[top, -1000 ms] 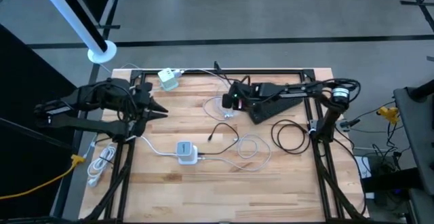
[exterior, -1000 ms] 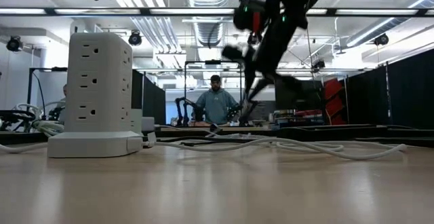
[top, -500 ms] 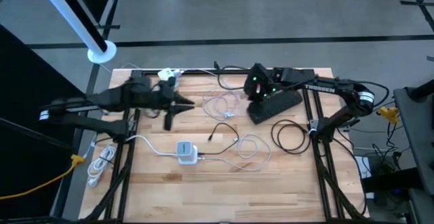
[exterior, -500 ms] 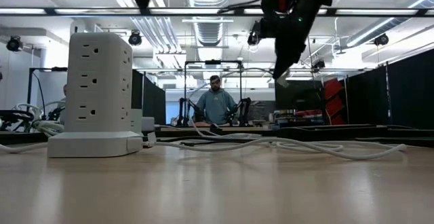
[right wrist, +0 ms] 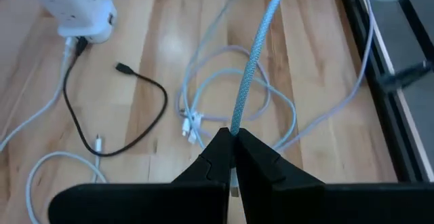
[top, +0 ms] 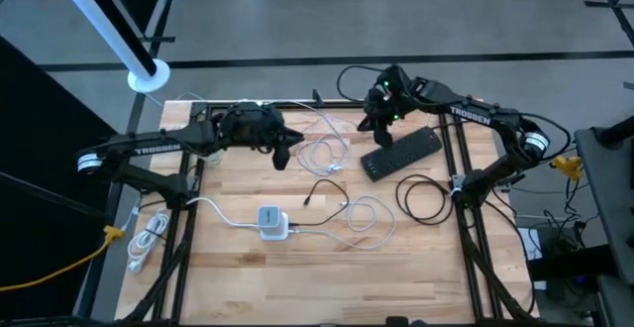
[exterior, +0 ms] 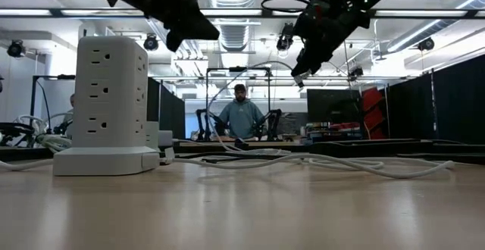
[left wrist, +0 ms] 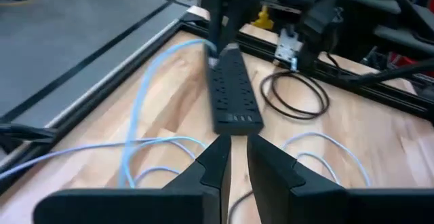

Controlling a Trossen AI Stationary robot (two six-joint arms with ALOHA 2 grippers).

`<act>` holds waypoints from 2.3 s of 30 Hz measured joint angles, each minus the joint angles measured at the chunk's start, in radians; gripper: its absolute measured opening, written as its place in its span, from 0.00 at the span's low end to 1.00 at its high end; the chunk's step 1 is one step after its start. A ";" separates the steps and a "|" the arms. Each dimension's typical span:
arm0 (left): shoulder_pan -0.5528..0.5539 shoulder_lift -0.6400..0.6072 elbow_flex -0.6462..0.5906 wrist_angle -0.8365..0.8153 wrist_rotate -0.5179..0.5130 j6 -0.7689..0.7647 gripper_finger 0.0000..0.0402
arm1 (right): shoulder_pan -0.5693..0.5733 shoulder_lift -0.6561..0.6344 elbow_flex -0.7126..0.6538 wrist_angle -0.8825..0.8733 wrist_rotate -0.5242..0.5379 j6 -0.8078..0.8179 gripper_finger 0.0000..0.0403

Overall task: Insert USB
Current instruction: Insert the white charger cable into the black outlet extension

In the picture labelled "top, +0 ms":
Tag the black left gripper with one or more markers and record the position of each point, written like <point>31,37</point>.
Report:
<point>262,129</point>

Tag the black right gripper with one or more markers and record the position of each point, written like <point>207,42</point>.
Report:
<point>391,101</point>

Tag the black power strip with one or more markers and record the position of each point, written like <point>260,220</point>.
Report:
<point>401,154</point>

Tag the white power strip tower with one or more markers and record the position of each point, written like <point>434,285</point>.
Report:
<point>270,217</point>

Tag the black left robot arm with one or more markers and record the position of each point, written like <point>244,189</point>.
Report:
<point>198,136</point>

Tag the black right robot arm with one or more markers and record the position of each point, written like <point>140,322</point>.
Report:
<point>500,119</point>

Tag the black clamp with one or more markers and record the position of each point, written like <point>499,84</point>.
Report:
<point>318,99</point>

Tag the black curtain stand foot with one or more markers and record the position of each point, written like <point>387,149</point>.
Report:
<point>158,39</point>
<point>606,4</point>

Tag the yellow power plug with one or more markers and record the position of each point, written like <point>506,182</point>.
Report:
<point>569,166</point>

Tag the white flat box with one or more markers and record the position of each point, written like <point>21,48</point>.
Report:
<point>532,250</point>

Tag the white pole with round base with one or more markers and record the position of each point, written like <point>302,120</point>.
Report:
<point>105,30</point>

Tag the black electronics box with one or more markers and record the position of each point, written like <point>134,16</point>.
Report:
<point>569,265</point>

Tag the grey side table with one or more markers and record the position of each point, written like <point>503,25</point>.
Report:
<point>606,193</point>

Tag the black aluminium table frame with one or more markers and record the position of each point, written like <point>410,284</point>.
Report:
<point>349,105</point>

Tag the grey metal bracket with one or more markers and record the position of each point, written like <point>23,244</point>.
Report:
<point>455,181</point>

